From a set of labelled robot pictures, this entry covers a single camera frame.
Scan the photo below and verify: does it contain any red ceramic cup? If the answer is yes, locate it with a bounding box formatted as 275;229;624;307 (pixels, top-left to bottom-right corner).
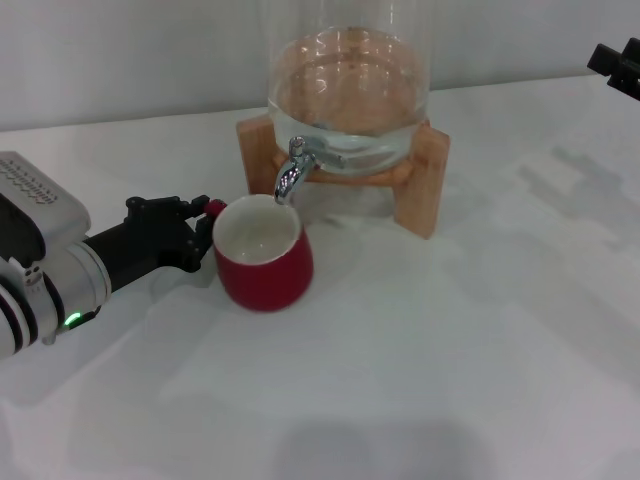
205;195;316;312

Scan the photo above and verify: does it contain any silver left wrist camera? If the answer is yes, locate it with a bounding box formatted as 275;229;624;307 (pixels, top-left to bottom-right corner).
0;151;92;262

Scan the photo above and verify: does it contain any wooden dispenser stand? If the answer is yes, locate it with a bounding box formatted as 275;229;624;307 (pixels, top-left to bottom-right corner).
235;113;451;241

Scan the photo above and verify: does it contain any glass water dispenser jar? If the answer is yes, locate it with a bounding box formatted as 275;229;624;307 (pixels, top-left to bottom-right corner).
264;0;432;167

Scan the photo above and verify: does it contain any chrome faucet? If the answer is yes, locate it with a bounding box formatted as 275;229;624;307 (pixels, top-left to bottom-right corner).
273;134;347;206

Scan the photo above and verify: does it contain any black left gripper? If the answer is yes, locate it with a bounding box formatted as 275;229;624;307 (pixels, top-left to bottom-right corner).
82;194;217;297

